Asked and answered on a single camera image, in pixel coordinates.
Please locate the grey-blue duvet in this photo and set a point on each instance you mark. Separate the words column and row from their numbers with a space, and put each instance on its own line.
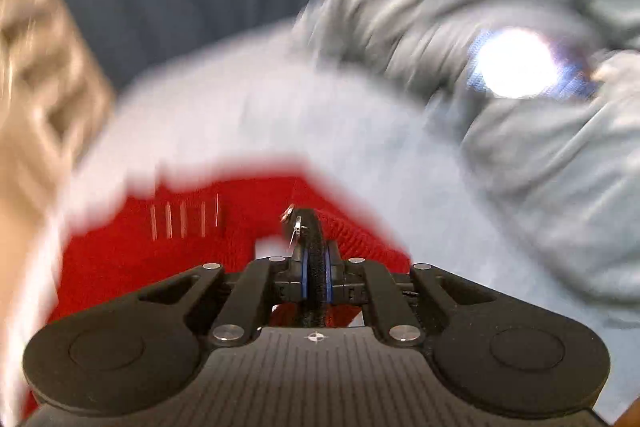
column 530, row 167

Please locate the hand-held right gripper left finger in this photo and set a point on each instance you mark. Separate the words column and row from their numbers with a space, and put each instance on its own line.
column 304, row 278

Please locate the red knitted sweater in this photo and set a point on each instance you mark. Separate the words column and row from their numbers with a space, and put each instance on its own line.
column 165, row 252

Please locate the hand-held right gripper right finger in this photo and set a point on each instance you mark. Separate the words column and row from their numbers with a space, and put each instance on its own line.
column 328, row 276

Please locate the smartphone with lit screen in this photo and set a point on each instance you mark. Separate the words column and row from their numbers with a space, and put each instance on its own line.
column 515, row 63

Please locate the light blue bed sheet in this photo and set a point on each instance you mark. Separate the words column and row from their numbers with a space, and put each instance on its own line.
column 280, row 107

